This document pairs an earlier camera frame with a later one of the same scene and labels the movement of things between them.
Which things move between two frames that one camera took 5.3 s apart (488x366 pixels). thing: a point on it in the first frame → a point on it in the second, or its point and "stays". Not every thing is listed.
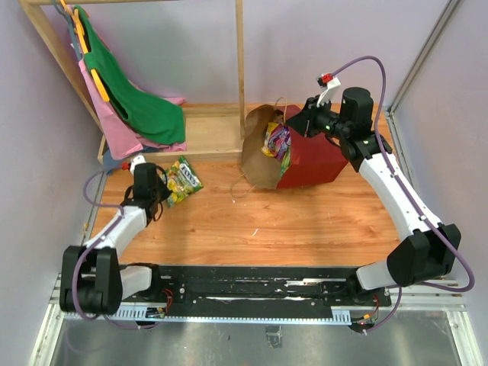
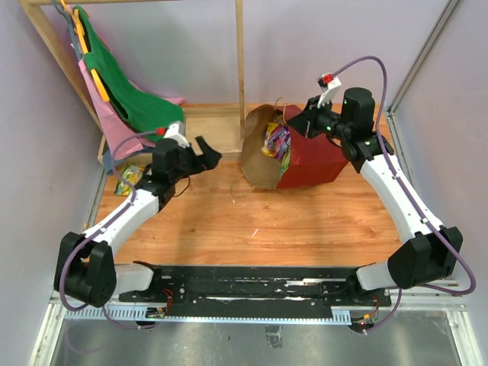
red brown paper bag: [314, 160] stays
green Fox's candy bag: [181, 180] → [130, 175]
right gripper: [303, 122] stays
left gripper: [165, 191] → [207, 162]
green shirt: [149, 117] stays
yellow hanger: [80, 33] stays
